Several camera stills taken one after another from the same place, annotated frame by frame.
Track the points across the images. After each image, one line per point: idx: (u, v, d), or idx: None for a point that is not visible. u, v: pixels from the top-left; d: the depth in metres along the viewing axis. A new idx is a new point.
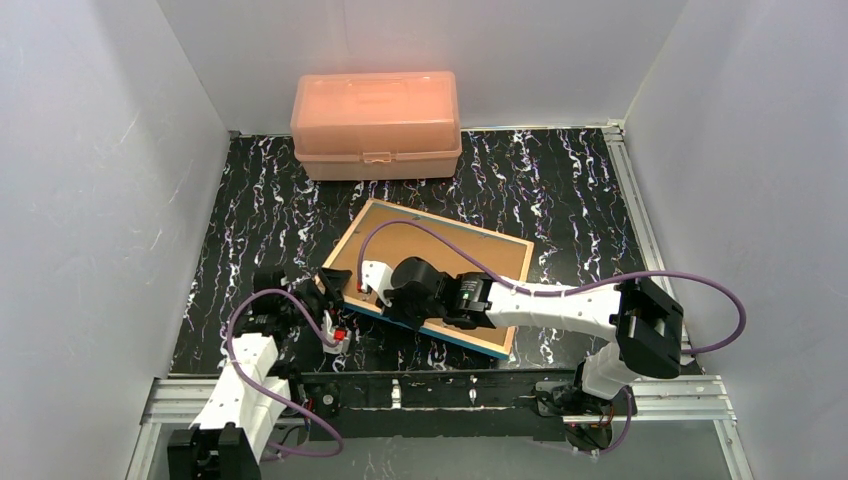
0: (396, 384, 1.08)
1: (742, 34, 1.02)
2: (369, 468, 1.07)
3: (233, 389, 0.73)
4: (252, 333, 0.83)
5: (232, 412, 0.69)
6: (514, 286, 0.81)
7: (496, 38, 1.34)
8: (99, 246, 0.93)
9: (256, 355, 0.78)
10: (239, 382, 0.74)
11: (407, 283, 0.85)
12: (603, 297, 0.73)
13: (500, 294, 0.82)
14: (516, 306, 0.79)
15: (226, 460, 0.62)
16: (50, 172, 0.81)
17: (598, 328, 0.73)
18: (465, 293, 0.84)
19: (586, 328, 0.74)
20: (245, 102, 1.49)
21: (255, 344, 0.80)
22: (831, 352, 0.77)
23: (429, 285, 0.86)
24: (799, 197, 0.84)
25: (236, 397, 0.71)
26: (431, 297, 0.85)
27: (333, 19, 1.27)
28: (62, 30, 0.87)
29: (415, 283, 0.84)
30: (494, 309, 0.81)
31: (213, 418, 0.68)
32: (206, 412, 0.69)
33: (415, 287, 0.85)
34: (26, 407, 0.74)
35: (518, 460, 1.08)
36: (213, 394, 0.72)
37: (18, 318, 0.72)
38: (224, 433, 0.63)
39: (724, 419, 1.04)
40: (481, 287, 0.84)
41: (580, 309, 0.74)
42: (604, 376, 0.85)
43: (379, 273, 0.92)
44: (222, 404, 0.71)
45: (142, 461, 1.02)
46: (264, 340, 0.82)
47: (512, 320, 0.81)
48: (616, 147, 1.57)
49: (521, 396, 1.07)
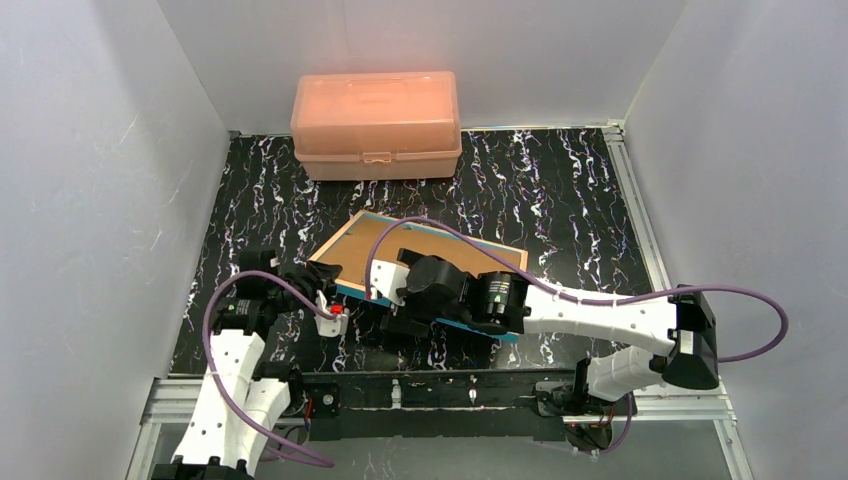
0: (396, 384, 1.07)
1: (742, 35, 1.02)
2: (369, 468, 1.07)
3: (215, 412, 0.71)
4: (233, 332, 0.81)
5: (217, 441, 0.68)
6: (556, 291, 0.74)
7: (496, 39, 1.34)
8: (99, 245, 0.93)
9: (238, 361, 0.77)
10: (222, 404, 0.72)
11: (430, 285, 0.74)
12: (657, 310, 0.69)
13: (540, 298, 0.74)
14: (560, 314, 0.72)
15: None
16: (51, 172, 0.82)
17: (649, 343, 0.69)
18: (495, 296, 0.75)
19: (633, 341, 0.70)
20: (245, 102, 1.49)
21: (237, 347, 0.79)
22: (832, 351, 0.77)
23: (455, 288, 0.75)
24: (799, 196, 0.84)
25: (218, 422, 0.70)
26: (455, 300, 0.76)
27: (333, 19, 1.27)
28: (62, 30, 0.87)
29: (440, 285, 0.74)
30: (536, 317, 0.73)
31: (196, 449, 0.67)
32: (189, 441, 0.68)
33: (440, 290, 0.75)
34: (26, 407, 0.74)
35: (518, 460, 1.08)
36: (194, 418, 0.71)
37: (17, 318, 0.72)
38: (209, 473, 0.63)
39: (725, 419, 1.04)
40: (510, 288, 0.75)
41: (633, 321, 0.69)
42: (617, 380, 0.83)
43: (389, 277, 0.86)
44: (205, 431, 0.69)
45: (142, 461, 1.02)
46: (248, 340, 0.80)
47: (550, 327, 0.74)
48: (616, 147, 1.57)
49: (521, 396, 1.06)
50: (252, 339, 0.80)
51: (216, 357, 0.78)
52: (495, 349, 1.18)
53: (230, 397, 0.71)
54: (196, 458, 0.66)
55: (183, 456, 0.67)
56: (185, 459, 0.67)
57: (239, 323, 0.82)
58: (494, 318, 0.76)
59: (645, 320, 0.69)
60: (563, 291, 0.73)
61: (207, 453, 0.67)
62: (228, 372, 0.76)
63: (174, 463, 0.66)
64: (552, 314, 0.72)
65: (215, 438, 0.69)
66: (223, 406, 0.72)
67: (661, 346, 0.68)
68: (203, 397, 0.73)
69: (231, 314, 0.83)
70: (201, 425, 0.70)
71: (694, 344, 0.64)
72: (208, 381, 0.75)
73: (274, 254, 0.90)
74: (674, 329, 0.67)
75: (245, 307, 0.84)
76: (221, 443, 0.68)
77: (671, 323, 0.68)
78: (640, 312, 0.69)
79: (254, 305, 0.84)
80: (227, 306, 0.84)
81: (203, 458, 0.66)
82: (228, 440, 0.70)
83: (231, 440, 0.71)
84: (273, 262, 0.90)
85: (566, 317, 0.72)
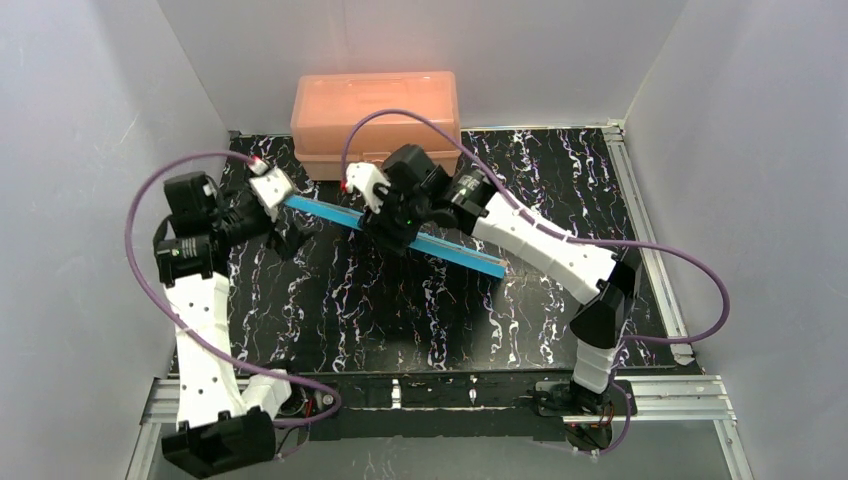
0: (396, 384, 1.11)
1: (742, 34, 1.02)
2: (369, 468, 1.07)
3: (207, 368, 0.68)
4: (194, 278, 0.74)
5: (220, 395, 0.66)
6: (518, 208, 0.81)
7: (496, 38, 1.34)
8: (99, 245, 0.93)
9: (209, 309, 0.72)
10: (210, 358, 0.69)
11: (395, 164, 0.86)
12: (596, 259, 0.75)
13: (502, 209, 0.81)
14: (511, 228, 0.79)
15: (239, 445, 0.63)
16: (50, 171, 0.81)
17: (576, 283, 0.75)
18: (461, 189, 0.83)
19: (567, 279, 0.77)
20: (245, 102, 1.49)
21: (202, 295, 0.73)
22: (832, 351, 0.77)
23: (419, 175, 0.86)
24: (800, 196, 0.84)
25: (214, 376, 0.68)
26: (417, 185, 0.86)
27: (333, 19, 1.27)
28: (61, 27, 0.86)
29: (402, 164, 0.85)
30: (490, 221, 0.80)
31: (198, 410, 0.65)
32: (188, 405, 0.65)
33: (404, 171, 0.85)
34: (26, 407, 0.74)
35: (518, 461, 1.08)
36: (183, 381, 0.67)
37: (18, 317, 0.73)
38: (223, 427, 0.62)
39: (725, 419, 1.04)
40: (475, 188, 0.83)
41: (573, 260, 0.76)
42: (584, 360, 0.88)
43: (364, 175, 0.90)
44: (202, 390, 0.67)
45: (142, 461, 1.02)
46: (210, 284, 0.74)
47: (499, 238, 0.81)
48: (616, 148, 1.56)
49: (520, 396, 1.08)
50: (214, 282, 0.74)
51: (183, 314, 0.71)
52: (495, 350, 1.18)
53: (215, 350, 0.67)
54: (203, 419, 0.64)
55: (188, 421, 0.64)
56: (191, 425, 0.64)
57: (192, 267, 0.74)
58: (450, 208, 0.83)
59: (583, 261, 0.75)
60: (524, 210, 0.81)
61: (214, 410, 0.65)
62: (204, 324, 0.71)
63: (181, 430, 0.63)
64: (505, 223, 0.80)
65: (216, 392, 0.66)
66: (211, 359, 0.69)
67: (586, 292, 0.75)
68: (182, 356, 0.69)
69: (178, 258, 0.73)
70: (194, 386, 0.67)
71: (616, 297, 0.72)
72: (184, 339, 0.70)
73: (206, 182, 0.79)
74: (603, 279, 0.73)
75: (192, 248, 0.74)
76: (224, 394, 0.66)
77: (604, 274, 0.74)
78: (582, 255, 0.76)
79: (202, 242, 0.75)
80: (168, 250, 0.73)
81: (212, 416, 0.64)
82: (230, 390, 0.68)
83: (232, 389, 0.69)
84: (207, 191, 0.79)
85: (515, 231, 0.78)
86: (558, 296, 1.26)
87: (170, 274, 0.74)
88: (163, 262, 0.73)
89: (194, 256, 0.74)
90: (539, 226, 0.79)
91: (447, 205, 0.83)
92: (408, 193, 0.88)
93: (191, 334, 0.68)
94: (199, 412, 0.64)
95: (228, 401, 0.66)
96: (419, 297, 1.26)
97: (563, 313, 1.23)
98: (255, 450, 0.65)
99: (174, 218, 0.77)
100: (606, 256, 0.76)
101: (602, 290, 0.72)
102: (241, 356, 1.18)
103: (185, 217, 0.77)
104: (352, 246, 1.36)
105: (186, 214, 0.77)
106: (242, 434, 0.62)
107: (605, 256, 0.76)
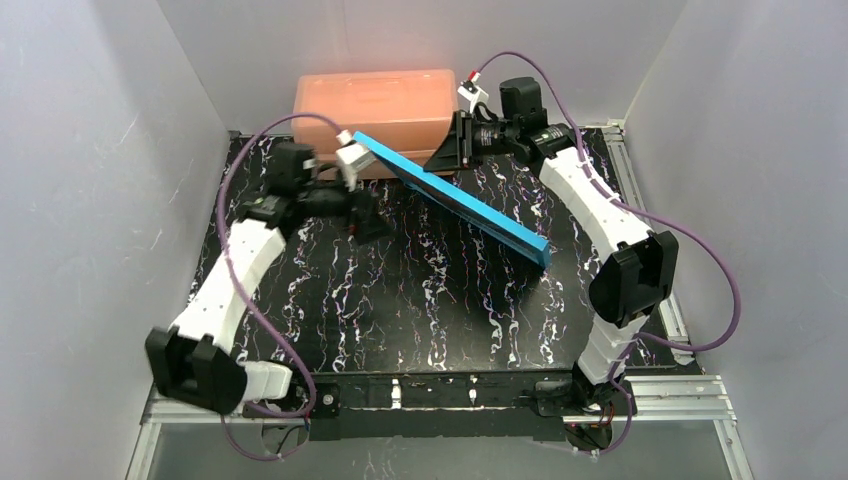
0: (396, 384, 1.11)
1: (742, 34, 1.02)
2: (369, 468, 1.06)
3: (221, 293, 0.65)
4: (257, 223, 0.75)
5: (215, 319, 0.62)
6: (585, 161, 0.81)
7: (496, 37, 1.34)
8: (98, 246, 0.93)
9: (254, 252, 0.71)
10: (230, 288, 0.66)
11: (508, 88, 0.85)
12: (634, 224, 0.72)
13: (570, 160, 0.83)
14: (568, 176, 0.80)
15: (201, 376, 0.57)
16: (51, 171, 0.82)
17: (603, 239, 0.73)
18: (545, 133, 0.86)
19: (598, 237, 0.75)
20: (246, 102, 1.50)
21: (255, 238, 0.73)
22: (831, 351, 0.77)
23: (522, 108, 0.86)
24: (799, 197, 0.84)
25: (221, 303, 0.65)
26: (518, 116, 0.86)
27: (333, 19, 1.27)
28: (60, 28, 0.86)
29: (515, 91, 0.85)
30: (553, 163, 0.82)
31: (193, 323, 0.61)
32: (186, 315, 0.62)
33: (514, 96, 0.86)
34: (26, 407, 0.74)
35: (519, 461, 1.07)
36: (196, 296, 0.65)
37: (18, 319, 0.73)
38: (199, 347, 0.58)
39: (725, 419, 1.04)
40: (559, 139, 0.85)
41: (609, 218, 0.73)
42: (592, 344, 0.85)
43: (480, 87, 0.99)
44: (205, 309, 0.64)
45: (142, 461, 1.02)
46: (268, 234, 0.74)
47: (558, 185, 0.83)
48: (616, 147, 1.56)
49: (520, 396, 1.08)
50: (271, 234, 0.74)
51: (233, 247, 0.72)
52: (495, 349, 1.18)
53: (238, 281, 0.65)
54: (191, 333, 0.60)
55: (179, 328, 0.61)
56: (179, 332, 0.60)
57: (263, 218, 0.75)
58: (529, 146, 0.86)
59: (618, 224, 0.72)
60: (589, 164, 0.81)
61: (203, 329, 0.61)
62: (243, 261, 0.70)
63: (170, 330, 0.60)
64: (565, 169, 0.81)
65: (213, 317, 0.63)
66: (228, 287, 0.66)
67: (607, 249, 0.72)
68: (211, 276, 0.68)
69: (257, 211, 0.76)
70: (201, 303, 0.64)
71: (628, 264, 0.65)
72: (221, 265, 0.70)
73: (309, 156, 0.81)
74: (624, 242, 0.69)
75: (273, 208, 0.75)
76: (220, 320, 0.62)
77: (629, 239, 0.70)
78: (619, 217, 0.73)
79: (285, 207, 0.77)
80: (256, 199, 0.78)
81: (198, 334, 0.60)
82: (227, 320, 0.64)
83: (228, 326, 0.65)
84: (308, 164, 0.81)
85: (570, 180, 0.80)
86: (558, 296, 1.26)
87: (242, 215, 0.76)
88: (242, 207, 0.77)
89: (270, 214, 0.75)
90: (594, 182, 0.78)
91: (528, 144, 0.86)
92: (507, 119, 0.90)
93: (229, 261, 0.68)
94: (192, 323, 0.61)
95: (218, 328, 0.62)
96: (419, 297, 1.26)
97: (563, 313, 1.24)
98: (212, 390, 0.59)
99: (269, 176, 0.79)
100: (643, 228, 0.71)
101: (618, 250, 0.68)
102: (241, 356, 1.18)
103: (280, 180, 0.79)
104: (352, 246, 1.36)
105: (281, 179, 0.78)
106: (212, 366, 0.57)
107: (643, 229, 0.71)
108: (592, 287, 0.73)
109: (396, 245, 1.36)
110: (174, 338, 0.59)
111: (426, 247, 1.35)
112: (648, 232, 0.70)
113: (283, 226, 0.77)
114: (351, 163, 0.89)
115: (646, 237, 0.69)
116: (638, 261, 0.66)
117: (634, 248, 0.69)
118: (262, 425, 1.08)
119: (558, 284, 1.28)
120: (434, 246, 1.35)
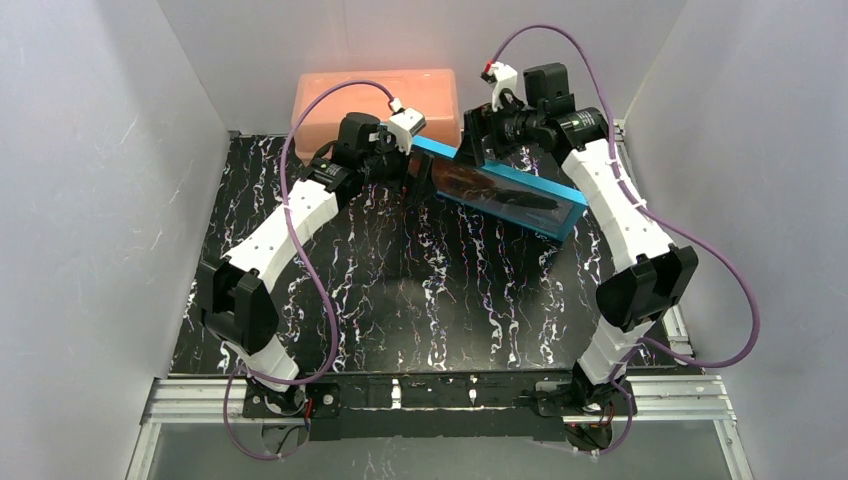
0: (396, 383, 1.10)
1: (741, 35, 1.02)
2: (369, 468, 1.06)
3: (274, 237, 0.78)
4: (317, 185, 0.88)
5: (261, 259, 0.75)
6: (615, 159, 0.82)
7: (496, 36, 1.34)
8: (99, 246, 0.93)
9: (310, 209, 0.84)
10: (281, 234, 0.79)
11: (534, 72, 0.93)
12: (656, 236, 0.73)
13: (599, 155, 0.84)
14: (596, 172, 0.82)
15: (240, 302, 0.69)
16: (53, 171, 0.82)
17: (620, 245, 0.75)
18: (575, 119, 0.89)
19: (616, 244, 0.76)
20: (246, 102, 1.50)
21: (314, 197, 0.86)
22: (831, 350, 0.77)
23: (548, 91, 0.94)
24: (798, 197, 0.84)
25: (272, 246, 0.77)
26: (543, 99, 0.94)
27: (333, 19, 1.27)
28: (62, 29, 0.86)
29: (541, 74, 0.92)
30: (582, 159, 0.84)
31: (246, 258, 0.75)
32: (242, 248, 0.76)
33: (539, 81, 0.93)
34: (25, 407, 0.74)
35: (518, 461, 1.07)
36: (254, 235, 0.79)
37: (17, 319, 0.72)
38: (244, 279, 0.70)
39: (725, 419, 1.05)
40: (588, 123, 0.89)
41: (632, 225, 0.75)
42: (595, 347, 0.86)
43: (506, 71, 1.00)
44: (257, 248, 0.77)
45: (142, 461, 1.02)
46: (326, 196, 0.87)
47: (582, 182, 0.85)
48: (616, 147, 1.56)
49: (520, 396, 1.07)
50: (329, 196, 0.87)
51: (293, 200, 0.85)
52: (495, 349, 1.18)
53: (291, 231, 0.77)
54: (241, 264, 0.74)
55: (232, 258, 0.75)
56: (231, 261, 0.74)
57: (324, 181, 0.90)
58: (556, 129, 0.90)
59: (640, 233, 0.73)
60: (617, 164, 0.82)
61: (250, 264, 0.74)
62: (299, 212, 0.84)
63: (225, 258, 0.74)
64: (593, 166, 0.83)
65: (261, 255, 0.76)
66: (280, 232, 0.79)
67: (625, 258, 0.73)
68: (272, 217, 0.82)
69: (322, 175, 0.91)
70: (256, 241, 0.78)
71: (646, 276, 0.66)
72: (279, 213, 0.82)
73: (374, 130, 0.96)
74: (645, 256, 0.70)
75: (335, 172, 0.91)
76: (265, 260, 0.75)
77: (649, 252, 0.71)
78: (642, 227, 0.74)
79: (343, 175, 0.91)
80: (320, 165, 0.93)
81: (246, 266, 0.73)
82: (272, 262, 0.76)
83: (273, 266, 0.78)
84: (372, 137, 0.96)
85: (597, 177, 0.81)
86: (558, 295, 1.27)
87: (306, 176, 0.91)
88: (309, 170, 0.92)
89: (334, 176, 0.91)
90: (621, 183, 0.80)
91: (555, 128, 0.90)
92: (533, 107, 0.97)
93: (287, 211, 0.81)
94: (245, 258, 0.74)
95: (264, 266, 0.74)
96: (419, 297, 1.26)
97: (563, 313, 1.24)
98: (245, 318, 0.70)
99: (337, 145, 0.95)
100: (664, 240, 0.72)
101: (636, 265, 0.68)
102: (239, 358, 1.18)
103: (344, 149, 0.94)
104: (352, 246, 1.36)
105: (344, 148, 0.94)
106: (251, 297, 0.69)
107: (664, 241, 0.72)
108: (603, 292, 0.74)
109: (396, 245, 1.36)
110: (224, 268, 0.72)
111: (426, 247, 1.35)
112: (669, 245, 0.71)
113: (342, 192, 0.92)
114: (410, 128, 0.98)
115: (665, 250, 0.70)
116: (655, 276, 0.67)
117: (652, 262, 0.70)
118: (262, 425, 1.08)
119: (558, 284, 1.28)
120: (434, 246, 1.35)
